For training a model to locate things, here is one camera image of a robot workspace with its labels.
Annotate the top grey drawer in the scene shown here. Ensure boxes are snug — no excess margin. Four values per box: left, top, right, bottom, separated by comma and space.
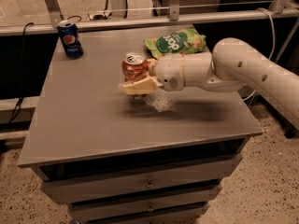
42, 154, 242, 203

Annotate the grey drawer cabinet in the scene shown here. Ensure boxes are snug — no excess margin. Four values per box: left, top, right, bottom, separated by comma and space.
17, 24, 264, 224

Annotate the grey drawer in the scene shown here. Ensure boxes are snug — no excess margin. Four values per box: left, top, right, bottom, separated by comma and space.
69, 180, 221, 222
84, 203, 209, 224
42, 154, 242, 203

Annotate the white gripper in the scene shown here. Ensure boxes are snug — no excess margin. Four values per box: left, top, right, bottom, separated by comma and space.
119, 54, 184, 95

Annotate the green chip bag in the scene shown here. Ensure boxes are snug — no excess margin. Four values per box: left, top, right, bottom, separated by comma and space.
144, 27, 206, 59

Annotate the middle grey drawer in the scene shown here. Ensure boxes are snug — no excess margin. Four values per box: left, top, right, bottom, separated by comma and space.
69, 180, 221, 222

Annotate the metal railing frame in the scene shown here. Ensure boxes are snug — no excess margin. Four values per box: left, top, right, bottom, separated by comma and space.
0, 0, 299, 36

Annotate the black cable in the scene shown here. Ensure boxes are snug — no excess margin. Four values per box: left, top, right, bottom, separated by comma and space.
7, 22, 34, 126

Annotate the red coke can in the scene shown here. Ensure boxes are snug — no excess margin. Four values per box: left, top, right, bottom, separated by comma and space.
121, 51, 150, 100

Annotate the blue pepsi can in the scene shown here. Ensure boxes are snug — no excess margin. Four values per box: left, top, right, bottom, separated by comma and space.
58, 20, 83, 59

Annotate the bottom grey drawer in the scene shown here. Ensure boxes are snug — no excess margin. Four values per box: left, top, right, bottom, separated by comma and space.
84, 203, 209, 224

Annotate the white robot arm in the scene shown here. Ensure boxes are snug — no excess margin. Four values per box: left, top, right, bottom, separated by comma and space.
120, 38, 299, 129

